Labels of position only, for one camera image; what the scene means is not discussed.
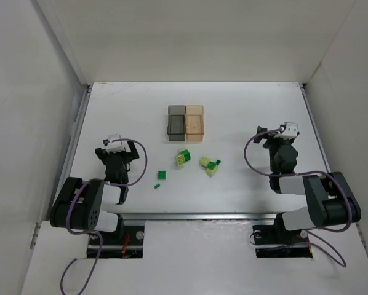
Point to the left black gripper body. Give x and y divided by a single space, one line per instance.
117 154

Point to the dark green square lego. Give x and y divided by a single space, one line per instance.
162 174

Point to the light green lego stack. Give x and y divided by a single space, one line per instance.
209 165

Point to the light green lego brick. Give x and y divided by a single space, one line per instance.
180 160

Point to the dark green lego brick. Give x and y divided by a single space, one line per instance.
186 154

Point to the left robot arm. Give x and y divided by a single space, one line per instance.
82 205

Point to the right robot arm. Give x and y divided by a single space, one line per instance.
329 199

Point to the orange transparent container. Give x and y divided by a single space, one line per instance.
194 123

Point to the grey transparent container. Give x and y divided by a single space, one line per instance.
176 128

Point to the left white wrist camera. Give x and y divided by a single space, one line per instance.
113 144

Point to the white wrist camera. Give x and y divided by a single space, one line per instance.
113 144
289 130

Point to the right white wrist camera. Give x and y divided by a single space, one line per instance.
289 130

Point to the metal table rail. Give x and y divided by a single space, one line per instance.
195 217

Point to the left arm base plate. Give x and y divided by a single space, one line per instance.
125 243

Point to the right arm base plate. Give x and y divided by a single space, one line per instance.
271 243

